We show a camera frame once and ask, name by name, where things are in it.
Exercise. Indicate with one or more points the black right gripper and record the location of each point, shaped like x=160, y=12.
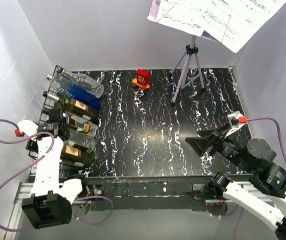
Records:
x=208, y=137

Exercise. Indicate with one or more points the aluminium rail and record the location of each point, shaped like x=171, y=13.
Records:
x=20, y=200

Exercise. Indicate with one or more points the clear glass bottle top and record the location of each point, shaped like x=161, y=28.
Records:
x=84, y=81

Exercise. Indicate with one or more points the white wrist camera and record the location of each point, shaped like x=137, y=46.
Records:
x=236, y=121
x=26, y=127

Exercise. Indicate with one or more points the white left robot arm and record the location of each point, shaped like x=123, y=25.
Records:
x=49, y=149

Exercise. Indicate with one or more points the clear round glass bottle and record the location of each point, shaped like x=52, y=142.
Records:
x=81, y=141

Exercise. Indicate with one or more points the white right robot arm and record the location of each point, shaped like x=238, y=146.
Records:
x=265, y=196

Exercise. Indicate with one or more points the green white wine bottle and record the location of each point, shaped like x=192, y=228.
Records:
x=74, y=106

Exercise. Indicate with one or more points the blue clear vodka bottle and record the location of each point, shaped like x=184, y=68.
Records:
x=64, y=87

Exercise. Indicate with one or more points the black metal base frame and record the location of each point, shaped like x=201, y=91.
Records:
x=152, y=193

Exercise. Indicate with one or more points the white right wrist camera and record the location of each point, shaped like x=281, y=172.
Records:
x=236, y=121

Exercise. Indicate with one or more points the dark red wine bottle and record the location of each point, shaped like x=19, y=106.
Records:
x=76, y=157

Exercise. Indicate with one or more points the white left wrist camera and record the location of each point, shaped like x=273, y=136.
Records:
x=26, y=127

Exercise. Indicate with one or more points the clear square liquor bottle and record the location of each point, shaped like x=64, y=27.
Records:
x=81, y=125

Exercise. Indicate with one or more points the red yellow toy brick car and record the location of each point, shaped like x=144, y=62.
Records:
x=141, y=80

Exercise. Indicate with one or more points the white sheet music pages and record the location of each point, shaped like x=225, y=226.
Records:
x=230, y=22

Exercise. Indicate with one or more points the lilac music stand tripod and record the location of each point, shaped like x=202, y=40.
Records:
x=190, y=50

